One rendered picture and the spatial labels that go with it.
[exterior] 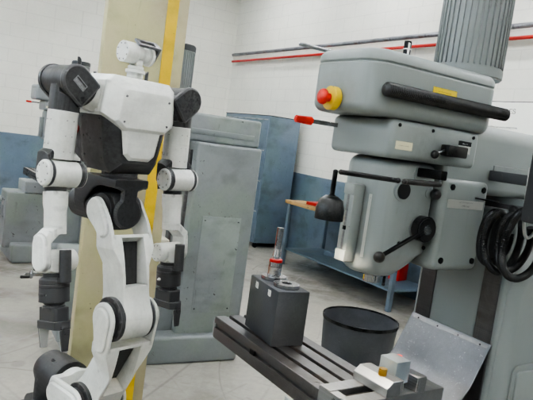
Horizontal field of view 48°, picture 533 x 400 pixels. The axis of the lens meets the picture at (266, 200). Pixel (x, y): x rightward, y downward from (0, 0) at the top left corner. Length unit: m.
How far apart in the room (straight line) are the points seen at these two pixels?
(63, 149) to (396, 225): 0.97
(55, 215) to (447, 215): 1.12
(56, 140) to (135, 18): 1.41
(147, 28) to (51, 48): 7.37
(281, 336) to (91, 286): 1.42
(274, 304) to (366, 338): 1.68
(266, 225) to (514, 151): 7.35
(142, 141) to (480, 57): 1.03
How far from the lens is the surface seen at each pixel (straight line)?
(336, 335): 3.65
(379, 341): 3.65
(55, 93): 1.85
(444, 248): 1.72
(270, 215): 9.06
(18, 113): 10.36
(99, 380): 2.08
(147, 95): 1.92
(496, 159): 1.84
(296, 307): 2.00
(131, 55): 1.95
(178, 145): 2.10
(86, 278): 3.17
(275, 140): 8.94
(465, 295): 1.98
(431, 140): 1.62
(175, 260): 2.12
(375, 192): 1.59
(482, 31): 1.82
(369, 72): 1.48
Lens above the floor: 1.63
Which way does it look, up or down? 6 degrees down
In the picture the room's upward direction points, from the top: 8 degrees clockwise
